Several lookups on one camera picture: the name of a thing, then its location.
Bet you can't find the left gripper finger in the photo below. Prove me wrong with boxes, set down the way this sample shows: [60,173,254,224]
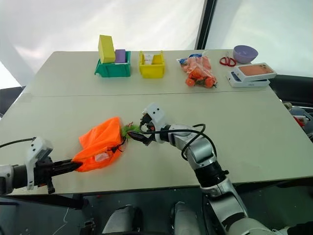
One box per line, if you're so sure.
[51,158,74,168]
[52,163,81,176]

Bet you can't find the dark rounded shape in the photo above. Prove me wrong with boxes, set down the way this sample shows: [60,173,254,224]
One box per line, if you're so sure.
[170,201,204,235]
[101,205,144,235]

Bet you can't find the white phone box orange picture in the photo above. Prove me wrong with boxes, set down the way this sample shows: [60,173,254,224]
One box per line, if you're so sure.
[230,62,278,83]

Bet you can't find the orange pouch with green trim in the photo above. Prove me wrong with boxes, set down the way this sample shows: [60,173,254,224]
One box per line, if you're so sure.
[71,117,142,173]

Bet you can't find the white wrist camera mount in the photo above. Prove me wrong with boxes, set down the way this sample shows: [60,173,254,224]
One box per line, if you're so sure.
[24,137,54,191]
[141,102,170,129]

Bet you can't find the pile of clutter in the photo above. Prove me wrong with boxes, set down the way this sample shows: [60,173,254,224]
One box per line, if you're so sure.
[282,99,313,143]

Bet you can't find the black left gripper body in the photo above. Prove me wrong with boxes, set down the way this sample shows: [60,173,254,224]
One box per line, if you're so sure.
[33,156,56,194]

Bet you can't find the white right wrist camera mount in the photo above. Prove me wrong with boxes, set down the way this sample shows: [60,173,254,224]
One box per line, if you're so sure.
[141,102,170,129]

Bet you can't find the clear bag of orange toys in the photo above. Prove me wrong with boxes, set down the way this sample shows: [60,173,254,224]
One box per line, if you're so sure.
[177,55,219,89]

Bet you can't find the green plastic bin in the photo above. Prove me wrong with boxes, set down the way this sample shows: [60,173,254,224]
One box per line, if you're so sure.
[94,50,132,78]

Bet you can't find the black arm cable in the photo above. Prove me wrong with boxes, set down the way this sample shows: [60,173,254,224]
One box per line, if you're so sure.
[0,138,37,149]
[140,123,218,163]

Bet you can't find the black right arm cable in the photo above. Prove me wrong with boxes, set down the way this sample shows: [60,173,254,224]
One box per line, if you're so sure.
[140,123,218,163]

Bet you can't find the purple bowl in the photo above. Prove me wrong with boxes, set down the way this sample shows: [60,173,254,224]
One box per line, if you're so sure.
[232,45,259,65]

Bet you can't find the white phone box blue side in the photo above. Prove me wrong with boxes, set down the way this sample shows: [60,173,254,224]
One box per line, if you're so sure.
[225,72,271,88]

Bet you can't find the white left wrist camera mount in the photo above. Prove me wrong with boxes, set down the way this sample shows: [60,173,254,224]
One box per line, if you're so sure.
[24,137,54,191]

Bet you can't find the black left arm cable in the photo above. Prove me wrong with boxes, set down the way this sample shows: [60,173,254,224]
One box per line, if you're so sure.
[0,138,37,149]

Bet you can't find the black sofa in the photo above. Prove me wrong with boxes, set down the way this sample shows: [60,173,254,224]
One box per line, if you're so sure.
[268,74,313,109]

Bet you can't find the purple block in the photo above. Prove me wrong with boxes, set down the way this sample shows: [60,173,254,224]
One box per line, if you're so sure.
[114,49,127,64]

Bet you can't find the red scissors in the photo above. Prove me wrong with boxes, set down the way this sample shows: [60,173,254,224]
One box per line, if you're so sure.
[219,55,237,68]

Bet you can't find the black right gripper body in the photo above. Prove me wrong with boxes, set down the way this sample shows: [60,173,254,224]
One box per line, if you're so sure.
[138,115,157,143]

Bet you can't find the black table frame bar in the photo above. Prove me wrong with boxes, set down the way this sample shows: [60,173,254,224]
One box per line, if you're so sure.
[0,193,89,211]

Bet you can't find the large yellow block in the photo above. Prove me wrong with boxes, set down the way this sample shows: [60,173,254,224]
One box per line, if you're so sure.
[98,34,116,64]

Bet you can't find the black window post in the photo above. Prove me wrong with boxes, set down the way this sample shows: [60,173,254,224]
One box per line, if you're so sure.
[194,0,218,50]

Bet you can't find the yellow plastic bin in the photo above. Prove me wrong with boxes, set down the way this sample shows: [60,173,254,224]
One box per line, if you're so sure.
[138,50,165,79]

